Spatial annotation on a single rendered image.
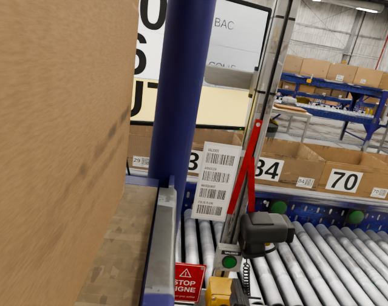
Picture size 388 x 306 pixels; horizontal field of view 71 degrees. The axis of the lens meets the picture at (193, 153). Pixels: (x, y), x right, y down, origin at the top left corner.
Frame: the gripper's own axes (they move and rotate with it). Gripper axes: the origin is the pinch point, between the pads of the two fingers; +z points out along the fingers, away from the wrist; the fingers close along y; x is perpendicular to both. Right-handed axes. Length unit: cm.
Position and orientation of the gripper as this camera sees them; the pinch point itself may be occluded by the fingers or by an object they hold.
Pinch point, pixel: (237, 295)
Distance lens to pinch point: 67.4
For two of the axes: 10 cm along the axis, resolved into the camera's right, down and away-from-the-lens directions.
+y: -9.9, -1.3, -1.0
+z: -0.5, -3.4, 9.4
